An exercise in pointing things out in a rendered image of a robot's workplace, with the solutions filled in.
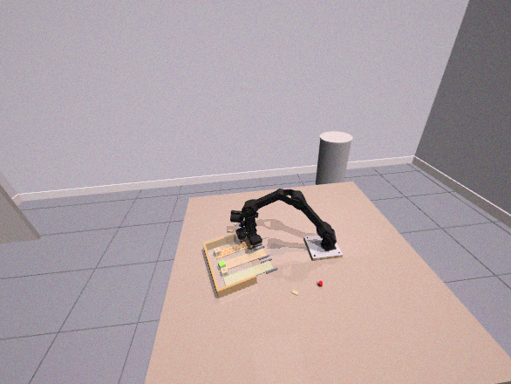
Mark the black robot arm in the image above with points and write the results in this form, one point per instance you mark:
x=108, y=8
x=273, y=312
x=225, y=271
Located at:
x=297, y=200

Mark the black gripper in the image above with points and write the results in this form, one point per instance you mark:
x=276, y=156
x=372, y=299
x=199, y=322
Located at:
x=253, y=237

